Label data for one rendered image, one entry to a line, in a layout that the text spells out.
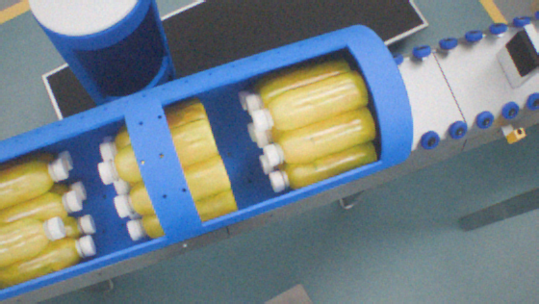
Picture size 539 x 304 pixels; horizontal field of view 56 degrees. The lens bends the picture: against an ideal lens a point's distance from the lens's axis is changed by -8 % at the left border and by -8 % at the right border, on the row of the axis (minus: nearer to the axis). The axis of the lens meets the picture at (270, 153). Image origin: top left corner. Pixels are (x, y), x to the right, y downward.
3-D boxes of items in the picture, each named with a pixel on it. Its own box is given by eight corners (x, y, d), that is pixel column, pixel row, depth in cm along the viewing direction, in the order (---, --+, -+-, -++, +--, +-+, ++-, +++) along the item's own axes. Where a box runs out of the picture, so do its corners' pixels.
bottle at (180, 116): (201, 102, 97) (103, 135, 94) (214, 139, 98) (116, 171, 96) (199, 100, 104) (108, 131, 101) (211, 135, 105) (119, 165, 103)
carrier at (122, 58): (95, 123, 199) (159, 159, 196) (3, 8, 114) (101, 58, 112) (135, 62, 206) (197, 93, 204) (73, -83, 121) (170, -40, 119)
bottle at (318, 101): (372, 107, 96) (273, 139, 93) (359, 105, 103) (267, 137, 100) (361, 68, 95) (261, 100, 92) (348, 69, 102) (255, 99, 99)
